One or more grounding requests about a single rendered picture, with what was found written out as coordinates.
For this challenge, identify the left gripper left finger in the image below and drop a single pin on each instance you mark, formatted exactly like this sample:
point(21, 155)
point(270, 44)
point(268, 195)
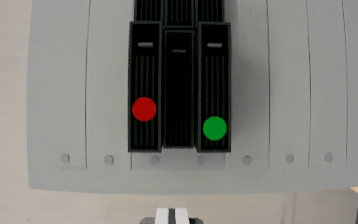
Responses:
point(163, 216)

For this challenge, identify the white metal rack frame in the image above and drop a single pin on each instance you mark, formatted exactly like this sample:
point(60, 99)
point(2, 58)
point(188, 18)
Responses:
point(294, 125)

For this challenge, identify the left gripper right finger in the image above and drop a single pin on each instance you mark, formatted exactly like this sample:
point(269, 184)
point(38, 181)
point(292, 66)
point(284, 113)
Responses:
point(179, 216)

